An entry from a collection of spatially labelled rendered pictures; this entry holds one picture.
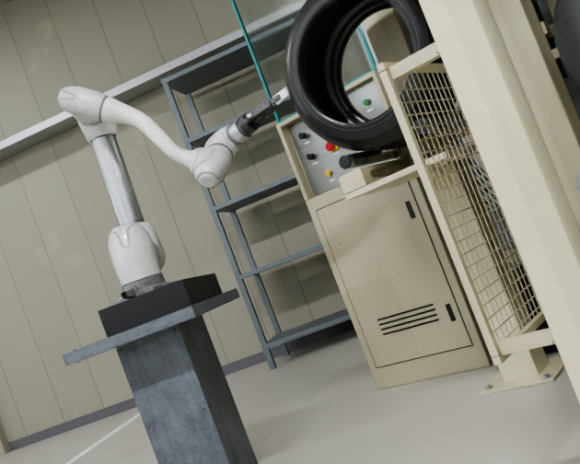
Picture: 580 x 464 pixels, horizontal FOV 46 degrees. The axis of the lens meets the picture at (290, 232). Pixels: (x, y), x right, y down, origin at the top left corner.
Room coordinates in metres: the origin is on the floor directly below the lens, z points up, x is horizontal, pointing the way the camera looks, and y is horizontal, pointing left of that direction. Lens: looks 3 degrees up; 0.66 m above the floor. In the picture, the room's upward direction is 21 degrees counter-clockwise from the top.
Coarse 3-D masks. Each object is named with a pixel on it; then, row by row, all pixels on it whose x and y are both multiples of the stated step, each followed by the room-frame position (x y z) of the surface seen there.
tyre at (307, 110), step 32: (320, 0) 2.10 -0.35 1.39; (352, 0) 2.30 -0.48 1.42; (384, 0) 2.27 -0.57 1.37; (416, 0) 1.96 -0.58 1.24; (320, 32) 2.35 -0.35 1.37; (352, 32) 2.37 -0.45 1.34; (416, 32) 1.96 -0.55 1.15; (288, 64) 2.20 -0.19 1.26; (320, 64) 2.40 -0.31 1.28; (320, 96) 2.41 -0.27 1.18; (416, 96) 2.00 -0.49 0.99; (448, 96) 2.09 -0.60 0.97; (320, 128) 2.18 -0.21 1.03; (352, 128) 2.11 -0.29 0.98; (384, 128) 2.07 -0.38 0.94
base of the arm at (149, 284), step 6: (150, 276) 2.46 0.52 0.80; (156, 276) 2.47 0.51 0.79; (162, 276) 2.51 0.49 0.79; (138, 282) 2.44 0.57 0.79; (144, 282) 2.44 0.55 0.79; (150, 282) 2.45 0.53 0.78; (156, 282) 2.46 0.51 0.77; (162, 282) 2.49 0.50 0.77; (168, 282) 2.53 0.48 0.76; (174, 282) 2.54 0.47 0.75; (126, 288) 2.46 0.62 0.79; (132, 288) 2.43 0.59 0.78; (138, 288) 2.44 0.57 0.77; (144, 288) 2.43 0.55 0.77; (150, 288) 2.40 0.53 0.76; (156, 288) 2.43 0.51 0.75; (126, 294) 2.40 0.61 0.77; (132, 294) 2.42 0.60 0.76; (138, 294) 2.43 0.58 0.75; (120, 300) 2.46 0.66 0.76
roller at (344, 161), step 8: (360, 152) 2.24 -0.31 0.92; (368, 152) 2.26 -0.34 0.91; (376, 152) 2.29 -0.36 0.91; (384, 152) 2.34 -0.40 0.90; (392, 152) 2.38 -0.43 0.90; (344, 160) 2.16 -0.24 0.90; (352, 160) 2.16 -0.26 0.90; (360, 160) 2.20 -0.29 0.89; (368, 160) 2.25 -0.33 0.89; (376, 160) 2.30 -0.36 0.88; (384, 160) 2.36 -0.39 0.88; (344, 168) 2.17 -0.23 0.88
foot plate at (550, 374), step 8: (552, 360) 2.46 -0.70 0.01; (560, 360) 2.43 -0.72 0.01; (544, 368) 2.40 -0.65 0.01; (552, 368) 2.36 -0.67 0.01; (560, 368) 2.33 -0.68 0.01; (496, 376) 2.54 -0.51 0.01; (536, 376) 2.35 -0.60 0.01; (544, 376) 2.29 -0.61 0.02; (552, 376) 2.28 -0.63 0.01; (488, 384) 2.47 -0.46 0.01; (496, 384) 2.43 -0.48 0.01; (504, 384) 2.40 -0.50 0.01; (512, 384) 2.36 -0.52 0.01; (520, 384) 2.33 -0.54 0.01; (528, 384) 2.30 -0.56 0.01; (536, 384) 2.29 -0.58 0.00; (480, 392) 2.41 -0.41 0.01; (488, 392) 2.39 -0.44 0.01
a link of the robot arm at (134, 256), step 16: (128, 224) 2.49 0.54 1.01; (112, 240) 2.47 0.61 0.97; (128, 240) 2.45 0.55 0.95; (144, 240) 2.48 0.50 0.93; (112, 256) 2.47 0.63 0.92; (128, 256) 2.44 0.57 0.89; (144, 256) 2.46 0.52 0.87; (128, 272) 2.44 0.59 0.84; (144, 272) 2.45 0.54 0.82; (160, 272) 2.51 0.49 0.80
